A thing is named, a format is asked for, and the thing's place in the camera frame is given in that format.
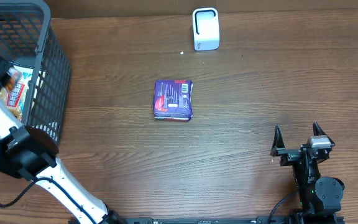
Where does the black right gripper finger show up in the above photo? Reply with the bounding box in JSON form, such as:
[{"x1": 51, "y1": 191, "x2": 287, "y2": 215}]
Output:
[
  {"x1": 270, "y1": 125, "x2": 285, "y2": 157},
  {"x1": 313, "y1": 121, "x2": 335, "y2": 146}
]

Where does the purple red pad package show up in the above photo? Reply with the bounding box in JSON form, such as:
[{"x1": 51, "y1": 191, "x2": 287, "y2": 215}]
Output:
[{"x1": 153, "y1": 80, "x2": 193, "y2": 121}]

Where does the small orange snack packet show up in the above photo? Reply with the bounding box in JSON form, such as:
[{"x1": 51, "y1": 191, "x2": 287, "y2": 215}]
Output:
[{"x1": 6, "y1": 67, "x2": 22, "y2": 91}]

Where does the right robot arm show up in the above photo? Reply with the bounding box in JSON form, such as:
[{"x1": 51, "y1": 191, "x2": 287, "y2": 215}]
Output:
[{"x1": 270, "y1": 122, "x2": 345, "y2": 223}]

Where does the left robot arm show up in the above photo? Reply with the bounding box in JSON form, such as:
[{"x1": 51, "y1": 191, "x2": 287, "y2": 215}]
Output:
[{"x1": 0, "y1": 58, "x2": 125, "y2": 223}]

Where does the white barcode scanner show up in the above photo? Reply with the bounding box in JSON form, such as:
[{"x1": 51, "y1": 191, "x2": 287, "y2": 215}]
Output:
[{"x1": 192, "y1": 7, "x2": 220, "y2": 51}]

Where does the yellow snack bag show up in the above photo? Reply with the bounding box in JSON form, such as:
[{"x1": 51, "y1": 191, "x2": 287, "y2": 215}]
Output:
[{"x1": 0, "y1": 65, "x2": 33, "y2": 121}]

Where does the dark grey plastic basket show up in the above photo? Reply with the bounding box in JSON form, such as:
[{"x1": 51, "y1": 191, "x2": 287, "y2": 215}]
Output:
[{"x1": 0, "y1": 0, "x2": 71, "y2": 144}]

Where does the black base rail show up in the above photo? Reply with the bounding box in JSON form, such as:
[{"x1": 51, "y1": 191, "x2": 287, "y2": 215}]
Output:
[{"x1": 67, "y1": 216, "x2": 345, "y2": 224}]

